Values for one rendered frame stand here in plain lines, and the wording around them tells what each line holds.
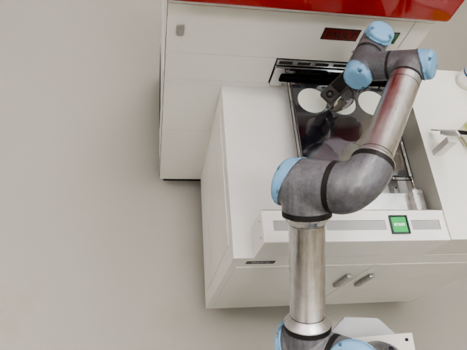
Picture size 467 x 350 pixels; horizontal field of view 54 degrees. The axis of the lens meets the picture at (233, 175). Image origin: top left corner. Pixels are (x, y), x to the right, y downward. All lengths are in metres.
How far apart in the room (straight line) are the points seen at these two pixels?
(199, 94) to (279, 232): 0.66
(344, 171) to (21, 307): 1.60
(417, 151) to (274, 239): 0.61
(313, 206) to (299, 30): 0.65
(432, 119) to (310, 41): 0.48
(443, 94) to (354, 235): 0.65
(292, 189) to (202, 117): 0.85
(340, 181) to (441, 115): 0.77
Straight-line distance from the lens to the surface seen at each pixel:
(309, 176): 1.00
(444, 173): 1.56
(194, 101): 1.72
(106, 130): 2.49
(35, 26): 2.98
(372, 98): 1.69
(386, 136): 1.05
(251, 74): 1.61
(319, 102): 1.59
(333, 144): 1.52
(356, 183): 0.97
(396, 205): 1.52
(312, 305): 1.13
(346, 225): 1.33
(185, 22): 1.42
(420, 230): 1.43
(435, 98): 1.72
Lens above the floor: 2.10
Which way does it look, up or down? 61 degrees down
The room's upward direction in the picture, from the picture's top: 20 degrees clockwise
